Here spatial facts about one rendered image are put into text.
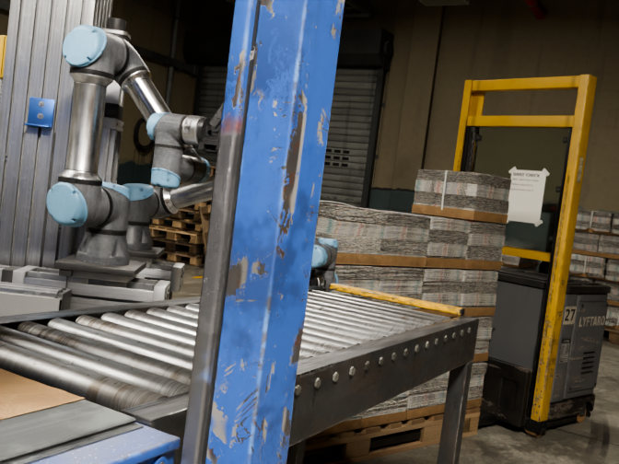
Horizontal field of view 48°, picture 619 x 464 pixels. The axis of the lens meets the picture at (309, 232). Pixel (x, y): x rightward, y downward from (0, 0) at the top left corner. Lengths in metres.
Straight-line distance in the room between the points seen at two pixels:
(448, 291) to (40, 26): 2.03
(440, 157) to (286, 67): 9.15
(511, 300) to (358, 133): 6.53
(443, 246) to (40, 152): 1.77
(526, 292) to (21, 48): 2.79
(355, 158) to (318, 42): 9.55
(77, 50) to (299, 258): 1.39
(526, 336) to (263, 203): 3.41
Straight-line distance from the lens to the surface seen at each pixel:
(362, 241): 2.81
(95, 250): 2.07
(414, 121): 9.89
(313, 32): 0.67
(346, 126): 10.35
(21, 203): 2.32
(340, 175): 10.32
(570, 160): 3.74
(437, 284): 3.22
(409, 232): 3.02
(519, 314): 4.01
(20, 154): 2.33
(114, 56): 2.02
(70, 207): 1.95
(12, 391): 0.96
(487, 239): 3.47
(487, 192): 3.44
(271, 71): 0.66
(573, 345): 4.07
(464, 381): 2.04
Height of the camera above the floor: 1.09
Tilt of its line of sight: 3 degrees down
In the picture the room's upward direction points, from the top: 7 degrees clockwise
